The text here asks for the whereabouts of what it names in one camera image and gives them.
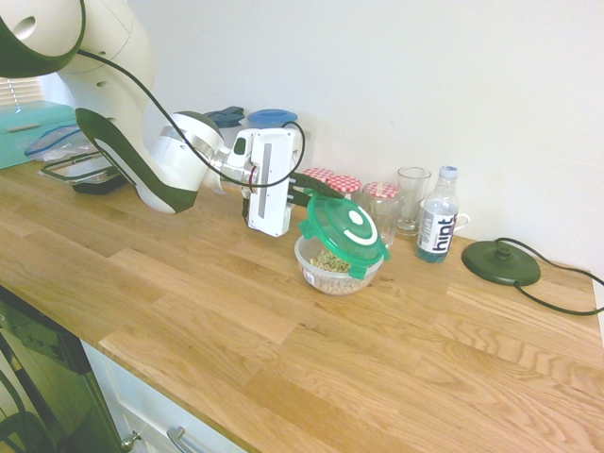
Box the clear plastic zip bag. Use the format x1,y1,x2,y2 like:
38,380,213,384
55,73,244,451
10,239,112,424
24,126,96,164

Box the clear pitcher dark grey lid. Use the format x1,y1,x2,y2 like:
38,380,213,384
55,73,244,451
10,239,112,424
203,106,246,132

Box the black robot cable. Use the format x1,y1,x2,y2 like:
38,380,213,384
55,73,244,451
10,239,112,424
77,49,306,190

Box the rectangular glass container green rim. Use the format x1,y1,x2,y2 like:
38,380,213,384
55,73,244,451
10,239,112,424
41,150,126,194

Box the black kettle base cable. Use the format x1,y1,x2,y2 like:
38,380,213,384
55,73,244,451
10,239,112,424
507,238,604,316

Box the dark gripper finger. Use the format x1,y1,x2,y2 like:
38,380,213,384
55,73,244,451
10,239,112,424
288,172,348,199
287,186,316,209

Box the tall clear drinking glass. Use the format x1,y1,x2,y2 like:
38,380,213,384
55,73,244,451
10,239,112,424
395,166,433,237

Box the dark dishwasher front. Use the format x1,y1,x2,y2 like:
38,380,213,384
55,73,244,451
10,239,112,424
0,285,124,453

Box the glass jar red checked lid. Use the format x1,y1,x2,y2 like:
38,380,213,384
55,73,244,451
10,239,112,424
362,181,402,204
301,167,334,190
325,175,363,205

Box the teal bread box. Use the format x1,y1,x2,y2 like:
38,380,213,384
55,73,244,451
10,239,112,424
0,104,81,170

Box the silver drawer handle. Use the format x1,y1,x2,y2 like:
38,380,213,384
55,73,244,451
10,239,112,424
165,426,213,453

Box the white drawer with metal handle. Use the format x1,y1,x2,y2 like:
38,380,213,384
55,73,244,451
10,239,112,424
79,339,251,453

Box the white window blinds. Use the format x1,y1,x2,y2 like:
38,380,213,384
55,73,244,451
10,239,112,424
0,77,46,103

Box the clear pitcher blue lid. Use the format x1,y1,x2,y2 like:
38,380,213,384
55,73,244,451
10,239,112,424
247,108,316,166

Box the green round container lid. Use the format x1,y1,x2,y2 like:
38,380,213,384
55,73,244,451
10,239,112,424
297,191,392,278

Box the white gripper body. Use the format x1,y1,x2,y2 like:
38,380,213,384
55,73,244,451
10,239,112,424
245,127,303,238

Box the dark round kettle base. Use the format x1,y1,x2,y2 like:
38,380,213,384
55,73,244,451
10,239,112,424
461,238,543,288

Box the clear hint water bottle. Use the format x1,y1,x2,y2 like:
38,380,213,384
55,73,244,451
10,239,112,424
415,164,461,264

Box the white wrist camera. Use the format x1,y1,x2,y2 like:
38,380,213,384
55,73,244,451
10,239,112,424
230,130,259,169

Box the clear cereal bowl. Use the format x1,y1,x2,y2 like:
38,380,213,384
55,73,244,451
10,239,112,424
294,233,383,297

